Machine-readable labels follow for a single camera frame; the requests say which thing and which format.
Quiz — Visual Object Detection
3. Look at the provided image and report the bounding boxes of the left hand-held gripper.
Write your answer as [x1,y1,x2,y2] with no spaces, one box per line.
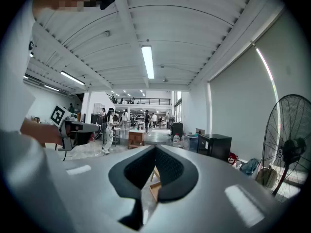
[50,104,101,152]

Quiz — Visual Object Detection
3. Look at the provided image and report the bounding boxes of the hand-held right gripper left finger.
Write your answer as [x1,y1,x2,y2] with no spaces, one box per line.
[45,144,156,233]

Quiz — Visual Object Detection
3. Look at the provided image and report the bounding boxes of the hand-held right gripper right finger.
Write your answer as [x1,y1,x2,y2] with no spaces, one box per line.
[145,144,283,233]

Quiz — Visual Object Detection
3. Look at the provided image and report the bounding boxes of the person's left forearm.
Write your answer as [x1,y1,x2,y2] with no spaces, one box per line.
[19,117,63,146]

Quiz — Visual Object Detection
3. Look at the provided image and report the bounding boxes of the white top desk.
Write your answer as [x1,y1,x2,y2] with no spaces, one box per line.
[112,127,121,147]

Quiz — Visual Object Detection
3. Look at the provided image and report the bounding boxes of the blue cloth pile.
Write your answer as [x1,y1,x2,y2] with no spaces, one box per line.
[240,158,260,177]

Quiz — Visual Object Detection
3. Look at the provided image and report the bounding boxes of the group of small ceiling lights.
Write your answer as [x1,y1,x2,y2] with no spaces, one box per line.
[110,89,144,95]

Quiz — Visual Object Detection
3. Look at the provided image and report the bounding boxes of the black glass-door fridge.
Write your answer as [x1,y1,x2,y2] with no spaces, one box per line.
[197,133,232,162]

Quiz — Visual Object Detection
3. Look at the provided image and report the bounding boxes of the brown paper bag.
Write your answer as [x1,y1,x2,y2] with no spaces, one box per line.
[255,166,278,188]

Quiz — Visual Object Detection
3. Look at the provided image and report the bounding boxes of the black mezzanine railing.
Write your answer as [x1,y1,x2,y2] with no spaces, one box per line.
[112,97,172,105]

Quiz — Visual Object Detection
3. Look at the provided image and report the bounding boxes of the tall black cabinet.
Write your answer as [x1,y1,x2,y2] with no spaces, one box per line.
[171,122,184,140]

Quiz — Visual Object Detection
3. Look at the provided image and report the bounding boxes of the person's white shirt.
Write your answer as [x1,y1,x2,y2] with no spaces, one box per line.
[0,0,37,133]

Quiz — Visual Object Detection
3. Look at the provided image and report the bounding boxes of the grey roller blind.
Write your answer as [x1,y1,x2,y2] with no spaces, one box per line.
[208,44,280,164]
[254,7,311,179]

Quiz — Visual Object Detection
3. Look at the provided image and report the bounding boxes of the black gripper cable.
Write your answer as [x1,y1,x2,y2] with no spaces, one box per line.
[54,143,68,162]

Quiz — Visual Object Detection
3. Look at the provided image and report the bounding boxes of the black pedestal fan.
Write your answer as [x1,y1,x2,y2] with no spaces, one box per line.
[261,94,311,197]

